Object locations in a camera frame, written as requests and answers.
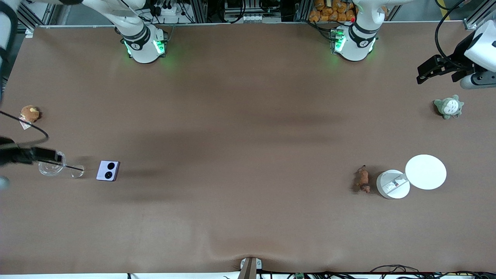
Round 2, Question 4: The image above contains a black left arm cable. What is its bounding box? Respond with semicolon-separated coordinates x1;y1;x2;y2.
434;0;472;71

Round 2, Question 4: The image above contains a white round lid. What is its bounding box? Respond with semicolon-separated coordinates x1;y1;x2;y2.
405;154;447;190

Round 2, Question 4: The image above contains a white terminal block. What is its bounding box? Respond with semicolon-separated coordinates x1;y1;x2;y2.
225;14;281;24

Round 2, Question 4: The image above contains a brown table mat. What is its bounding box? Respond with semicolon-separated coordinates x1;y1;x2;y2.
0;21;496;276

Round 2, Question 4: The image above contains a lavender flip phone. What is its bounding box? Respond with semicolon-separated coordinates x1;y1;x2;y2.
96;160;121;182

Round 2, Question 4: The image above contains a grey totoro plush toy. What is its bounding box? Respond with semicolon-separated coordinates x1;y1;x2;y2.
433;95;465;120

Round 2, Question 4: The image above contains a brown plush toy with tag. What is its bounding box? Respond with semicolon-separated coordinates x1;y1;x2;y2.
19;105;41;130

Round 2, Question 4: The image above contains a pile of orange plush toys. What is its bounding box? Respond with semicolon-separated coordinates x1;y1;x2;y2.
308;0;357;22

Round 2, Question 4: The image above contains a clear plastic cup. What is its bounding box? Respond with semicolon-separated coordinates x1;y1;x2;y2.
38;151;85;179

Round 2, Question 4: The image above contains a brown lion statue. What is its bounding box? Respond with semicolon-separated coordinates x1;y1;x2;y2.
356;165;371;193

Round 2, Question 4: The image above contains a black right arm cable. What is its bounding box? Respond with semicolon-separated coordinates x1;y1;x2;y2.
0;110;50;148

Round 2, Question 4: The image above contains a white round box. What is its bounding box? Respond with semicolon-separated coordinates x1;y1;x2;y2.
376;170;410;200

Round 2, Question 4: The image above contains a black cable bundle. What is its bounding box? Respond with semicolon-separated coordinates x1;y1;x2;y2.
370;265;496;279

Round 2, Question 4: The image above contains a black drinking straw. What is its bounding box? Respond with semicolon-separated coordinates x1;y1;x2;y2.
37;158;85;171

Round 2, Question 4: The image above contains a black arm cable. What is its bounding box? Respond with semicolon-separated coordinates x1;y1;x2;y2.
0;110;50;148
434;0;472;71

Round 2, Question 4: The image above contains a metal table clamp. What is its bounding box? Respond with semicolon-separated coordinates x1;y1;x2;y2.
239;257;262;279

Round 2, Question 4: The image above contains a white power strip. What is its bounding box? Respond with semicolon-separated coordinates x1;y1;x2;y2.
155;0;191;17

